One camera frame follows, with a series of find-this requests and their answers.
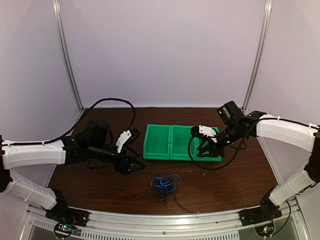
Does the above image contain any right aluminium frame post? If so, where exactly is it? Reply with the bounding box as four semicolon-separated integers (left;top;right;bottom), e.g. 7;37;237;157
242;0;273;112

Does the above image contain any green bin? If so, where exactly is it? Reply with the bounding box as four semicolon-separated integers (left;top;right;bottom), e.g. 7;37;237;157
169;125;192;162
193;125;224;163
143;124;172;161

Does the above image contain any left arm braided black cable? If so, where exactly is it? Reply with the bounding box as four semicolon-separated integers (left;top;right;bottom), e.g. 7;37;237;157
42;98;137;146

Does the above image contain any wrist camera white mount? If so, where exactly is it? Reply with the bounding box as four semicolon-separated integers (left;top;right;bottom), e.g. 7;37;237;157
115;128;141;154
190;125;218;138

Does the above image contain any aluminium frame post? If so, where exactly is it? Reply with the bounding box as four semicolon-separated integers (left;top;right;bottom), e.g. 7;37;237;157
52;0;84;112
242;0;273;112

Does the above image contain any arm braided black cable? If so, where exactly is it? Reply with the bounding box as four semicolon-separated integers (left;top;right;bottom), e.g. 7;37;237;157
186;134;247;171
42;98;137;146

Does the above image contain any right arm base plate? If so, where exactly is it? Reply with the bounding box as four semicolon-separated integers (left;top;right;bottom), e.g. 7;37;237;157
238;206;282;226

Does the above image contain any blue cable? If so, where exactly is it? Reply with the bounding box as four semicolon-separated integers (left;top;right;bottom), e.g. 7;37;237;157
150;171;182;195

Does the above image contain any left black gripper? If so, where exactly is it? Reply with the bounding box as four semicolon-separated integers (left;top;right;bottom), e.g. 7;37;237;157
89;142;146;175

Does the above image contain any right arm braided black cable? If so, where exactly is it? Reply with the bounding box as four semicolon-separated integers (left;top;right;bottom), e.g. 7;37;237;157
186;134;247;171

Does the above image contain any front aluminium rail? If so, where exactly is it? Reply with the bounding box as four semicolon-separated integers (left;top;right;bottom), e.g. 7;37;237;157
24;194;308;240

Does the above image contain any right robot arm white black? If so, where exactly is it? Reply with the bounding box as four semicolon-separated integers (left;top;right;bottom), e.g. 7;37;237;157
190;101;320;221

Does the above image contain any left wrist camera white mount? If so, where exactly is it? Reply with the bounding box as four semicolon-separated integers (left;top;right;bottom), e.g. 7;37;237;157
115;128;141;154

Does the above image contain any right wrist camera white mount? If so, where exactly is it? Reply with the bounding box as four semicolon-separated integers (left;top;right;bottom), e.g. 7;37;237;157
190;125;218;138

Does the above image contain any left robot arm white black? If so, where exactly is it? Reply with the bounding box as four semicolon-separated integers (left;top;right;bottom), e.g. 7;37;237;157
0;119;146;222

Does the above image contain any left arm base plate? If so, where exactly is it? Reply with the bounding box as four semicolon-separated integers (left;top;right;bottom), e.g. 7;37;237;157
44;207;89;227

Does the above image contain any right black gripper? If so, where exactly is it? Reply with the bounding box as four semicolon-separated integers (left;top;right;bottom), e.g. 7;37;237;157
197;123;241;158

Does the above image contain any black thin cable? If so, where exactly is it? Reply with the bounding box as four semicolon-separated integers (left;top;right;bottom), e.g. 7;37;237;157
145;174;176;208

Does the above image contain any left aluminium frame post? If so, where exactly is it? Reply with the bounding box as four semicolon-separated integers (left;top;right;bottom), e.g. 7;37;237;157
52;0;84;112

